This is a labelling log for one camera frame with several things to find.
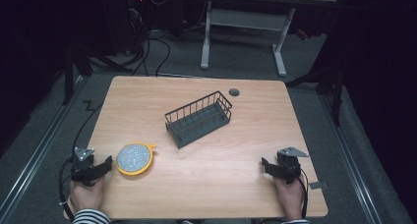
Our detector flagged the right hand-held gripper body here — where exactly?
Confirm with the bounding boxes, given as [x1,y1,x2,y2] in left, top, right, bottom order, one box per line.
[275,146,310,186]

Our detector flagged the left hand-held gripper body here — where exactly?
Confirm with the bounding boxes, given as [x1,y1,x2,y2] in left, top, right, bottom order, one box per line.
[70,146,96,188]

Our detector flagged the yellow-rimmed round speckled disc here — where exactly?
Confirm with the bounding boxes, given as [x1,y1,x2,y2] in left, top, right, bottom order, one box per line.
[115,140,157,177]

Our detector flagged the person's left hand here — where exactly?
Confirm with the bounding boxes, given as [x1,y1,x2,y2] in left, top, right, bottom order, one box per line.
[69,177,105,216]

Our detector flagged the person's right hand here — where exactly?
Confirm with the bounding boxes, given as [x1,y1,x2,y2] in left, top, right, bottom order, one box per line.
[272,176,305,221]

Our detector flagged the grey tape tab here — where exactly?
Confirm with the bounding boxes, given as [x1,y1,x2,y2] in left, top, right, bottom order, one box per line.
[309,181,328,191]

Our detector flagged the black metal stand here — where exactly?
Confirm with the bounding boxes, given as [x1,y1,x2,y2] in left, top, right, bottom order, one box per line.
[285,36,346,128]
[61,36,134,106]

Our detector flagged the white-legged background desk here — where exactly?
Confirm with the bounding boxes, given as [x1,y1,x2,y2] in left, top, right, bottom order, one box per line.
[183,0,338,78]

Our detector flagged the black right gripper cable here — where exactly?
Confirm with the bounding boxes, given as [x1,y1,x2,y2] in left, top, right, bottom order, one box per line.
[294,167,310,219]

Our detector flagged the metal floor rail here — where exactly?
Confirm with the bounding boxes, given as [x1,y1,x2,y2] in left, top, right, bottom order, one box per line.
[0,75,87,220]
[319,92,384,224]

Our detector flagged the dark grey wire basket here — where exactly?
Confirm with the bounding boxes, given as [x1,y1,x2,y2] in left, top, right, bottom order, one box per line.
[163,90,233,150]

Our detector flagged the black floor cables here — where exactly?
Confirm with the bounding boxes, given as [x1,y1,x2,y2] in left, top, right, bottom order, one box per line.
[129,28,172,78]

